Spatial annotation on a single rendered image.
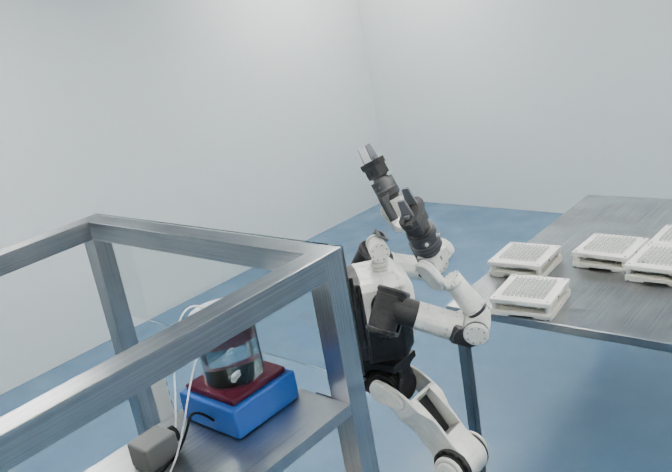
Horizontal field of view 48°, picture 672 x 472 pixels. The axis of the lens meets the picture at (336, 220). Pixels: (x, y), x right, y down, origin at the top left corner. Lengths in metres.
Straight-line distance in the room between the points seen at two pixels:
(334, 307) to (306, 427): 0.28
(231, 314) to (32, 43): 4.10
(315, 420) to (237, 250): 0.45
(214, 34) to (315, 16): 1.18
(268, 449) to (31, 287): 3.89
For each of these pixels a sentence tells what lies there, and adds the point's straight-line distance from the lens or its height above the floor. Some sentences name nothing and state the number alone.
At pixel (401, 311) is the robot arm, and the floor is 1.20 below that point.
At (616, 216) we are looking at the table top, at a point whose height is 0.85.
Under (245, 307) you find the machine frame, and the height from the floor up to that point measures 1.61.
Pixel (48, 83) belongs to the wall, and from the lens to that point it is 5.42.
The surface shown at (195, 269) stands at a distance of 2.12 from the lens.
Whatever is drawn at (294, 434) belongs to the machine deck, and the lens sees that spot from 1.73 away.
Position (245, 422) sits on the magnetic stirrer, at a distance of 1.75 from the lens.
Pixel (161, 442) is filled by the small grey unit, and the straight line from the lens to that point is 1.72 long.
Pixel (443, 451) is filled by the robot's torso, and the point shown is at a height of 0.63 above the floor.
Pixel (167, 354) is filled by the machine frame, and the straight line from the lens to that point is 1.39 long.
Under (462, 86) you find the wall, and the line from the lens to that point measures 6.90.
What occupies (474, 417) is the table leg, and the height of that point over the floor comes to 0.32.
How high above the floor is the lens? 2.18
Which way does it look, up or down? 17 degrees down
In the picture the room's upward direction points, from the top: 10 degrees counter-clockwise
